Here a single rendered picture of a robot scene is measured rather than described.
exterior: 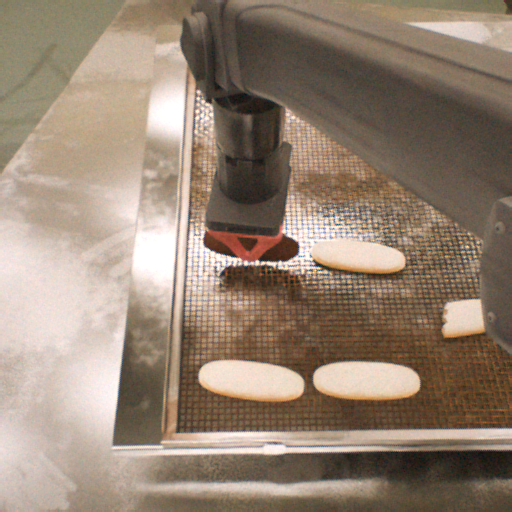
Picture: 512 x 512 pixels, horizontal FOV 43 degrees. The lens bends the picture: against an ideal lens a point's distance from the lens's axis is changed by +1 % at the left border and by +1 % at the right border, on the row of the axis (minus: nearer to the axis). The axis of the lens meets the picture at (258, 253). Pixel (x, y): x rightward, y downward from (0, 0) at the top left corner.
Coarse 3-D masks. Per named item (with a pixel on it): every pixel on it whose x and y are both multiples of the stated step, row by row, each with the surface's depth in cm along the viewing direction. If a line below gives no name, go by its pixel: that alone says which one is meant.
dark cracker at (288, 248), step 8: (208, 240) 66; (216, 240) 66; (240, 240) 66; (248, 240) 66; (256, 240) 66; (288, 240) 66; (208, 248) 66; (216, 248) 66; (224, 248) 66; (248, 248) 65; (272, 248) 65; (280, 248) 65; (288, 248) 66; (296, 248) 66; (232, 256) 66; (264, 256) 65; (272, 256) 65; (280, 256) 65; (288, 256) 65
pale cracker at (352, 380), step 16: (320, 368) 62; (336, 368) 62; (352, 368) 62; (368, 368) 62; (384, 368) 62; (400, 368) 62; (320, 384) 61; (336, 384) 61; (352, 384) 61; (368, 384) 61; (384, 384) 61; (400, 384) 61; (416, 384) 61
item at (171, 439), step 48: (192, 96) 83; (192, 144) 79; (336, 144) 79; (336, 192) 75; (384, 192) 75; (384, 240) 71; (480, 240) 71; (336, 288) 68; (384, 288) 68; (240, 336) 65; (288, 336) 65; (432, 336) 65; (480, 336) 65; (192, 384) 62; (240, 432) 59; (288, 432) 59; (336, 432) 59; (384, 432) 59; (432, 432) 59; (480, 432) 59
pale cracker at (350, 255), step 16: (336, 240) 70; (352, 240) 70; (320, 256) 69; (336, 256) 69; (352, 256) 69; (368, 256) 69; (384, 256) 69; (400, 256) 69; (368, 272) 69; (384, 272) 68
